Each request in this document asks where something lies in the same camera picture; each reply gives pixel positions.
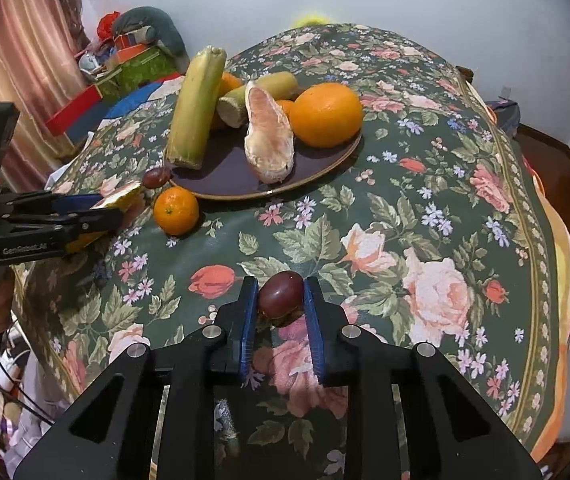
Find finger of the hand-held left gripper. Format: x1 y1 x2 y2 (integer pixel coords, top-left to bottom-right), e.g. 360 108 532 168
4 191 104 214
40 207 126 256

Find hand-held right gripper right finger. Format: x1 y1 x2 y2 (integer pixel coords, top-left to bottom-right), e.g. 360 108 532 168
304 276 543 480

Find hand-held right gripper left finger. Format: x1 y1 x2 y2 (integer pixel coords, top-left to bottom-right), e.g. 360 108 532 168
12 276 261 480

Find dark red jujube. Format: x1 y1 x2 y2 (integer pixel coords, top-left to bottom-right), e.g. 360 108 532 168
257 271 305 318
144 167 172 190

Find purple plate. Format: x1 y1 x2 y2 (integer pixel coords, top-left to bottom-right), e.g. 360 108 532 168
169 130 363 200

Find sugarcane piece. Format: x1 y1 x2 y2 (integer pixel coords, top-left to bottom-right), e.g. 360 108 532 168
163 45 227 170
216 71 298 128

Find peeled pomelo piece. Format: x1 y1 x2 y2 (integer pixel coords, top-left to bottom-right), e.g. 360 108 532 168
244 80 296 184

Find medium orange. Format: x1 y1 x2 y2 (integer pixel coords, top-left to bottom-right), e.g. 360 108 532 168
211 72 244 131

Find large orange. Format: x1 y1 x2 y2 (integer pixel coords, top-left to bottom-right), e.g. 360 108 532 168
290 82 364 149

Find person's left hand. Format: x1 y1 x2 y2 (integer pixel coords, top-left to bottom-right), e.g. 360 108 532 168
0 277 16 334

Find red box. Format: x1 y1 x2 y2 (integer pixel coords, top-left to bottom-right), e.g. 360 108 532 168
45 85 106 136

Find patchwork quilt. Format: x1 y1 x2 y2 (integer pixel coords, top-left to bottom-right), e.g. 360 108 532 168
90 72 186 126

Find orange box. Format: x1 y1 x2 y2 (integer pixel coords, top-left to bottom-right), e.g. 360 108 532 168
115 44 153 63

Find striped pink curtain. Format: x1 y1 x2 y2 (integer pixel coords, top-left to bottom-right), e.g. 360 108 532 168
0 0 90 191

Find floral tablecloth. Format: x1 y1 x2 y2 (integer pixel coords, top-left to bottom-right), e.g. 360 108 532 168
12 22 566 480

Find red plastic bag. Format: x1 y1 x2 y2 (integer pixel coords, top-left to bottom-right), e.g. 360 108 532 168
96 11 122 38

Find dark plastic bag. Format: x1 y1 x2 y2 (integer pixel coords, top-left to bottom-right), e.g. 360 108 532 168
485 100 521 136

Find black floor cable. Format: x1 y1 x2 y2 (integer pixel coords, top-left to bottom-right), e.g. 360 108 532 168
0 379 56 427

